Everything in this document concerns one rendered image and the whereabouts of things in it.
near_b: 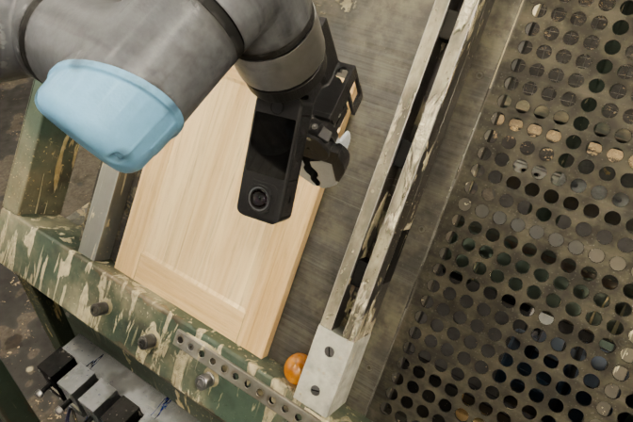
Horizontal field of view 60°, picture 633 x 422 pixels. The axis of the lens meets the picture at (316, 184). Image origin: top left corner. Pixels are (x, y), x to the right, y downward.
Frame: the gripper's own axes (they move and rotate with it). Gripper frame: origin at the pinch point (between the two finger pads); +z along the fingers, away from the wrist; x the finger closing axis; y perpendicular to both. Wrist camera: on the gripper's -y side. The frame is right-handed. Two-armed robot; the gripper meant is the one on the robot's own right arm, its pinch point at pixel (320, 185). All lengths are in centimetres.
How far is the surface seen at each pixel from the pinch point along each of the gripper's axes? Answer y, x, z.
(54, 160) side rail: 0, 74, 37
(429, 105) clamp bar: 19.5, -5.4, 9.8
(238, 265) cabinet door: -6.9, 20.4, 32.6
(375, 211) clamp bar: 5.3, -2.2, 18.1
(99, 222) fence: -9, 53, 35
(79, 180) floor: 22, 181, 160
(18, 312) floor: -41, 141, 127
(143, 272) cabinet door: -14, 41, 38
